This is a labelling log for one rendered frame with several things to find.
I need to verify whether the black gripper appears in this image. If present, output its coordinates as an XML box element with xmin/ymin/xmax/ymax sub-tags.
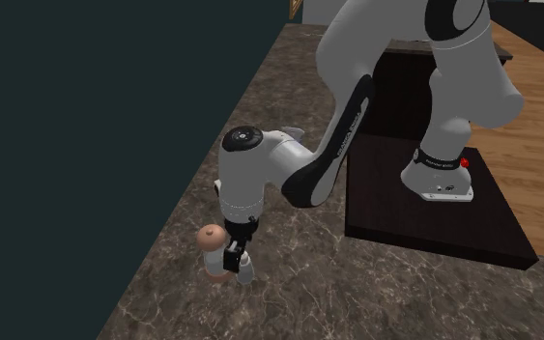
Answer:
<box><xmin>222</xmin><ymin>217</ymin><xmax>260</xmax><ymax>274</ymax></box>

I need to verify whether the small white shaker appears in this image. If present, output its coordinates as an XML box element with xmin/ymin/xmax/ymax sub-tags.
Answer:
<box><xmin>235</xmin><ymin>251</ymin><xmax>256</xmax><ymax>287</ymax></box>

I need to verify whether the dark robot stand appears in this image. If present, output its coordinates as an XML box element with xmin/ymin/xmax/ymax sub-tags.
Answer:
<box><xmin>344</xmin><ymin>39</ymin><xmax>540</xmax><ymax>272</ymax></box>

